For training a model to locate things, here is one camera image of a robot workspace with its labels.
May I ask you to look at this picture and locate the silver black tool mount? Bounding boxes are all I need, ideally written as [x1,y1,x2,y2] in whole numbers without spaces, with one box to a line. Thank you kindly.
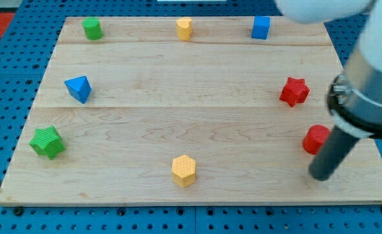
[327,49,382,139]

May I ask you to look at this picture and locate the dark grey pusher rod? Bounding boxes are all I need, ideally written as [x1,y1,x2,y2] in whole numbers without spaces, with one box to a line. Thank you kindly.
[309,126,360,181]

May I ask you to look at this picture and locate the red cylinder block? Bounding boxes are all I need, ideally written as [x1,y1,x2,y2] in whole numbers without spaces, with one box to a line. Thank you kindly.
[302,125,330,155]

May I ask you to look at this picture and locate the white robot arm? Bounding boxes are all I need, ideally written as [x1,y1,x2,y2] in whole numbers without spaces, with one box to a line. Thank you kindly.
[275,0,382,181]

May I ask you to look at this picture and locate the red star block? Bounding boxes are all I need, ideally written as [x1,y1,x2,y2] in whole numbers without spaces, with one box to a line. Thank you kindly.
[279,77,310,107]

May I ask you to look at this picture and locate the green star block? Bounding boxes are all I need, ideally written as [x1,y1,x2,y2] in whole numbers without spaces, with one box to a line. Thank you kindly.
[29,125,66,160]

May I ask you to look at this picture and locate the blue cube block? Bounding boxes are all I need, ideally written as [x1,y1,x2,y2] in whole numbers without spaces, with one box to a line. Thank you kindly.
[251,16,271,40]

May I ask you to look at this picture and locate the yellow hexagon block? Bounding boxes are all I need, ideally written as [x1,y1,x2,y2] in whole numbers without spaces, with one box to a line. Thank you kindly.
[172,155,196,187]

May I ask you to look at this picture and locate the wooden board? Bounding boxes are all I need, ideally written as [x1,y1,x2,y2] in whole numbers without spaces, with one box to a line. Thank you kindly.
[0,17,382,207]

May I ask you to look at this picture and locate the blue triangle block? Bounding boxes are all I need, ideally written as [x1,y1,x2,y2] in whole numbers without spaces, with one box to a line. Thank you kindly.
[64,76,92,104]

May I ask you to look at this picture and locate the green cylinder block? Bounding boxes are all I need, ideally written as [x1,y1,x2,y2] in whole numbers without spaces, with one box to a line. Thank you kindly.
[82,17,103,40]

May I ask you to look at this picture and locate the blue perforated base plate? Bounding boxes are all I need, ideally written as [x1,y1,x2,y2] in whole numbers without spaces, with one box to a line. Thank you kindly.
[0,0,382,233]

